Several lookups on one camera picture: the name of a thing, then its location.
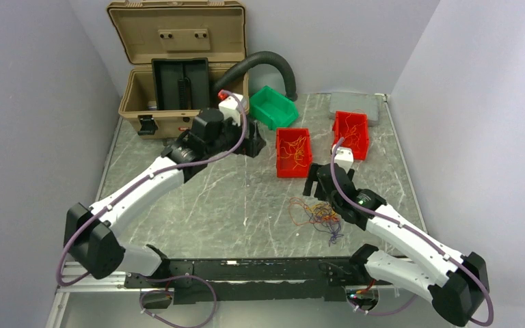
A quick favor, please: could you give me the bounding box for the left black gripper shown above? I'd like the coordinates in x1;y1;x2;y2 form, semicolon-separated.
206;114;266;158

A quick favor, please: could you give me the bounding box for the red plastic bin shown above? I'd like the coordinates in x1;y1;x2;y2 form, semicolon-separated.
275;128;312;178
332;111;370;161

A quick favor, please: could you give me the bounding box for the green plastic bin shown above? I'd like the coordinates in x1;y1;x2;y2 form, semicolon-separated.
250;86;299;131

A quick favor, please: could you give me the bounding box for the multicolour wire pile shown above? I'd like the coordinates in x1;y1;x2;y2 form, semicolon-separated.
288;197;346;247

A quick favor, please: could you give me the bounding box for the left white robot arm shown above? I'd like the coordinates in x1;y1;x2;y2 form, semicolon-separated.
64;109;266;287

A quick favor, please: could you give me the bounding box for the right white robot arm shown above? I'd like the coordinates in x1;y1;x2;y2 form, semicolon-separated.
303;163;489;327

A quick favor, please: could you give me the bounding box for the black toolbox tray insert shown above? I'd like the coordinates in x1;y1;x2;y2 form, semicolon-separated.
151;58;211;111

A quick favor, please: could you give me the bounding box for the tan plastic toolbox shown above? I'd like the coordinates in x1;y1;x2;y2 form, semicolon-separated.
107;1;247;139

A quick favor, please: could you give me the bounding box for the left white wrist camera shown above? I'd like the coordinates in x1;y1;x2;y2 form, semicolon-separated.
217;90;248;126

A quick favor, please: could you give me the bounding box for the black corrugated hose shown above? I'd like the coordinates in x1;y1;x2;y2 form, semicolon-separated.
211;51;299;103

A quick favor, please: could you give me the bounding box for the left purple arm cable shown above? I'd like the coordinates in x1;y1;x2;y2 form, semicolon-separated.
55;90;250;328

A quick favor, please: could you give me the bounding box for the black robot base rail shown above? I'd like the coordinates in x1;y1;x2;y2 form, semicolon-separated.
124;256;376;305

